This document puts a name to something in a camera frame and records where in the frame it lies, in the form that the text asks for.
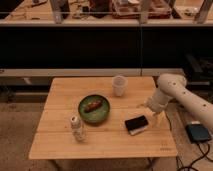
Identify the black and white sponge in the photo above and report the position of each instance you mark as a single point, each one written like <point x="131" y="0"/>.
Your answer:
<point x="136" y="125"/>

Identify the wooden folding table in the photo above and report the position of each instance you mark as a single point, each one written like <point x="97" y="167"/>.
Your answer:
<point x="109" y="139"/>

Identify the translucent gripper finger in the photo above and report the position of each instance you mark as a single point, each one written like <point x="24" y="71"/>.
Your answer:
<point x="156" y="118"/>
<point x="143" y="105"/>

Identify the green ceramic bowl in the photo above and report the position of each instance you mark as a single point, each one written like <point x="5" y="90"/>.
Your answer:
<point x="96" y="116"/>

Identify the black foot pedal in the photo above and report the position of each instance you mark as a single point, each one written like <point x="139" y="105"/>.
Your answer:
<point x="197" y="133"/>

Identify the small white bottle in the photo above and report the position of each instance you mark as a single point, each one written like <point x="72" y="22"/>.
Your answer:
<point x="77" y="128"/>

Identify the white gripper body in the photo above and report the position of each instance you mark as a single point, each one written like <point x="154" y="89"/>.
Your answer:
<point x="158" y="101"/>

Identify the long wooden workbench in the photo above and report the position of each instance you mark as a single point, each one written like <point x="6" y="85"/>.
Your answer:
<point x="106" y="13"/>

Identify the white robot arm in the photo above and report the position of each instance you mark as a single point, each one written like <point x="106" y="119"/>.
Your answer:
<point x="173" y="86"/>

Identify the brown sausage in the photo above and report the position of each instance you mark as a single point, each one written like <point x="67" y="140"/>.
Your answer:
<point x="92" y="106"/>

